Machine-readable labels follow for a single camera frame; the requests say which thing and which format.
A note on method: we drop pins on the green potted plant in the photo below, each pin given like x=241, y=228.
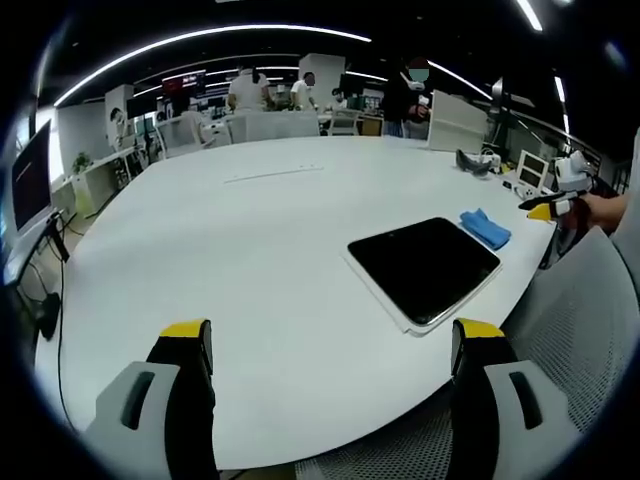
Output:
x=81, y=162

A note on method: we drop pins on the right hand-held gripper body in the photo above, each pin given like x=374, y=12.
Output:
x=570, y=175

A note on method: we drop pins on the red display screen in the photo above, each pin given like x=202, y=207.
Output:
x=184, y=81

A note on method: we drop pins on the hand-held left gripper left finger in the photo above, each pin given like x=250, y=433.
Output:
x=125, y=400

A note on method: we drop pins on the blue cleaning cloth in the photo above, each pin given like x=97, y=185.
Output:
x=486, y=229

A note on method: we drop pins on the white partition board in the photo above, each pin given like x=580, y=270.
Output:
x=457, y=122

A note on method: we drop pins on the black mirror with white frame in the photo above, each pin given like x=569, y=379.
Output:
x=425, y=270

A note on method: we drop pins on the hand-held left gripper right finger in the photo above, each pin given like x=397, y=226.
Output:
x=515, y=400

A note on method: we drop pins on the curved ceiling light strip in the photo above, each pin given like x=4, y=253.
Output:
x=200, y=37

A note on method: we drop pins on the small white controller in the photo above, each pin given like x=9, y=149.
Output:
x=522, y=190

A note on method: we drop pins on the computer monitor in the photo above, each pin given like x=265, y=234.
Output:
x=31, y=177

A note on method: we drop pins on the person's right hand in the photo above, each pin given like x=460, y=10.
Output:
x=607, y=212

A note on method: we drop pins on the dark headset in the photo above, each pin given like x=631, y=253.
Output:
x=474, y=165

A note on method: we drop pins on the white office chair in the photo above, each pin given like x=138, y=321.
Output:
x=172, y=134
x=344, y=123

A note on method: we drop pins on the white box device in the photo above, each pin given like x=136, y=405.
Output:
x=532, y=170

